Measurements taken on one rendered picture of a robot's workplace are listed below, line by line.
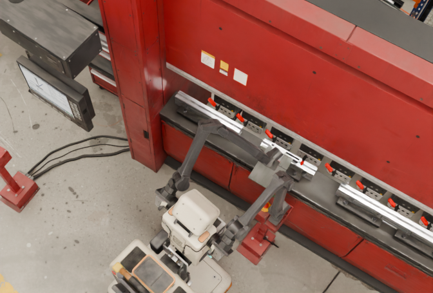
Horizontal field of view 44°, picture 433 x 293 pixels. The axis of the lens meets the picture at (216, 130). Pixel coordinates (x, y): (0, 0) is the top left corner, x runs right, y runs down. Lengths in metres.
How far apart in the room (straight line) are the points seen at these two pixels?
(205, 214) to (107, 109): 2.12
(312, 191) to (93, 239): 1.75
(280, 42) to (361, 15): 0.40
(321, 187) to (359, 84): 1.18
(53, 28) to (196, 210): 1.17
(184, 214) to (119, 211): 1.51
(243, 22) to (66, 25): 0.87
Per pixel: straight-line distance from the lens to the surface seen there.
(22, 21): 2.86
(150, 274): 3.28
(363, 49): 2.35
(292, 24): 2.42
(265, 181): 3.38
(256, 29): 2.61
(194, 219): 2.89
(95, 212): 4.38
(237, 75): 2.98
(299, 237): 4.31
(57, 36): 2.76
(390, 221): 3.56
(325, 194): 3.56
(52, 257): 4.35
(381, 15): 2.48
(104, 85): 4.66
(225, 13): 2.65
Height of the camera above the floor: 4.11
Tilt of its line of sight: 63 degrees down
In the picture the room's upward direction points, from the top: 7 degrees clockwise
